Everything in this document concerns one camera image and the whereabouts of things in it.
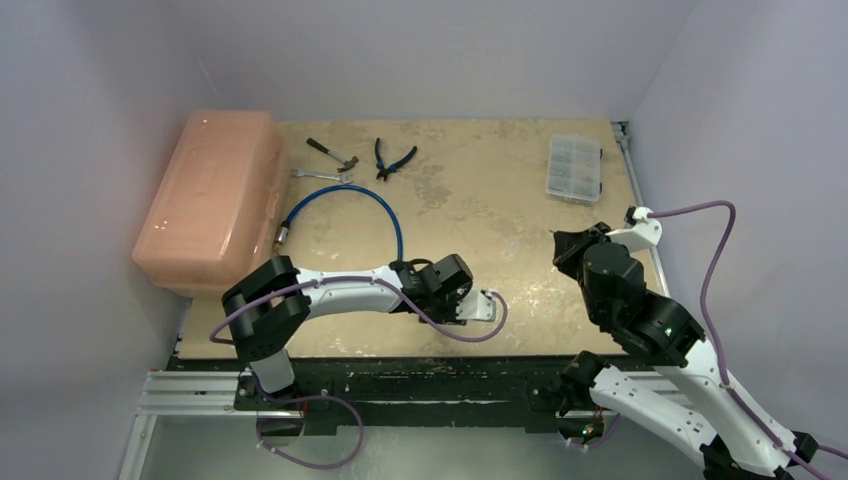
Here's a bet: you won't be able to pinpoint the blue cable lock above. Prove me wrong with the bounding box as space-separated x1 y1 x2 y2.
276 184 406 263

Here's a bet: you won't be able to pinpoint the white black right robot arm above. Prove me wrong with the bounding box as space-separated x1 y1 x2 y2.
553 222 819 479

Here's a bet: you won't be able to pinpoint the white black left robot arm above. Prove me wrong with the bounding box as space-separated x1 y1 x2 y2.
221 254 494 409

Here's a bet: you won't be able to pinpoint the clear plastic organizer box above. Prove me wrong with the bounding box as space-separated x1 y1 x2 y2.
545 133 603 205

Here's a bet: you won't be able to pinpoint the black claw hammer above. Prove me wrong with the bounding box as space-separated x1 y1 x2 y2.
306 137 359 173

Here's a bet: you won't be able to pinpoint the silver open-end wrench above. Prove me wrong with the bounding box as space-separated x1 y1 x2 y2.
291 168 353 185

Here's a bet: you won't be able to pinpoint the pink translucent storage bin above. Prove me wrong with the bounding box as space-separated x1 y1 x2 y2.
132 110 288 297

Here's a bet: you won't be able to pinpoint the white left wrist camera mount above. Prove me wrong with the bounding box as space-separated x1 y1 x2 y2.
456 290 498 322

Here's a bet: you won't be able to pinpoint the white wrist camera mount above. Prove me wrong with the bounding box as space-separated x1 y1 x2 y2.
606 206 663 254
456 290 498 322

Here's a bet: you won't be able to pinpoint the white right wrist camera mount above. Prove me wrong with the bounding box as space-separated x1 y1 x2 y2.
606 206 663 254

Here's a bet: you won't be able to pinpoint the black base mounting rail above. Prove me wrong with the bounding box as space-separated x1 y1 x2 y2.
218 354 684 435

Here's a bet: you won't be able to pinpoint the blue handled pliers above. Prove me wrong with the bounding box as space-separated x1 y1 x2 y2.
373 137 419 182

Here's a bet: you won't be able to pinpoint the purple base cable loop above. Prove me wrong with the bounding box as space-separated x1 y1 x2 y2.
248 370 366 472

